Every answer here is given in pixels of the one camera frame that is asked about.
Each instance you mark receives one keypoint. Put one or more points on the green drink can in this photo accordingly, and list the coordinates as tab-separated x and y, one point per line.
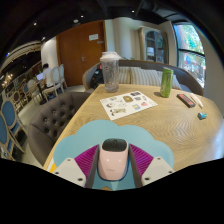
166	83

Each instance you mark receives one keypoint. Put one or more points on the black-framed window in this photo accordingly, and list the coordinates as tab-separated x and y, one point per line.
190	53

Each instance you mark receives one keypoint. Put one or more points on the brown wooden door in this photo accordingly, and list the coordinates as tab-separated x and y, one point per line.
80	50

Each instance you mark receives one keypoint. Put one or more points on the clear shaker bottle white lid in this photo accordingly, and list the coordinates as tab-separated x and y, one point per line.
111	75

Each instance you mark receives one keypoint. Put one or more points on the black and red flat box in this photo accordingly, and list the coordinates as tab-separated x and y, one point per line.
186	100

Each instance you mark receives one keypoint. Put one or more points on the white chairs group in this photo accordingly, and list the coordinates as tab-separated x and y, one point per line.
55	80

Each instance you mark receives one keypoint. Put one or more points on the grey tufted armchair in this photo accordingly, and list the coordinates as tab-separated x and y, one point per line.
53	120

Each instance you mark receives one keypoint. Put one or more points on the small teal and white box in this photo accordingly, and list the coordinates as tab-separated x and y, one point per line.
202	115

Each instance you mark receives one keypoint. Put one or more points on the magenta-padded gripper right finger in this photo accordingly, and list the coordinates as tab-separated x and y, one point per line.
158	168

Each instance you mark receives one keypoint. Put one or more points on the blue-backed chairs group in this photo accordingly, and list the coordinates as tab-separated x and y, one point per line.
8	115

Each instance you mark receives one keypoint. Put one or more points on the blue cloud-shaped mouse pad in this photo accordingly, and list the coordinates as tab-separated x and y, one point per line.
100	131

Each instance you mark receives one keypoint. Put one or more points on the pink and black computer mouse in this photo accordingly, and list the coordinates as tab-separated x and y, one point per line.
112	163

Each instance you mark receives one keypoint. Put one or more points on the person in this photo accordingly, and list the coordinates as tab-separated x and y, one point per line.
46	75

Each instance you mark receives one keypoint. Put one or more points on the glass-fronted cabinet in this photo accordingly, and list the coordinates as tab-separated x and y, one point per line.
154	45

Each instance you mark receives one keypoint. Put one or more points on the white sticker sheet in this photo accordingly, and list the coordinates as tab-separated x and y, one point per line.
128	105

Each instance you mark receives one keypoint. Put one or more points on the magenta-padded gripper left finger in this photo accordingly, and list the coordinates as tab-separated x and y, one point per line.
68	170

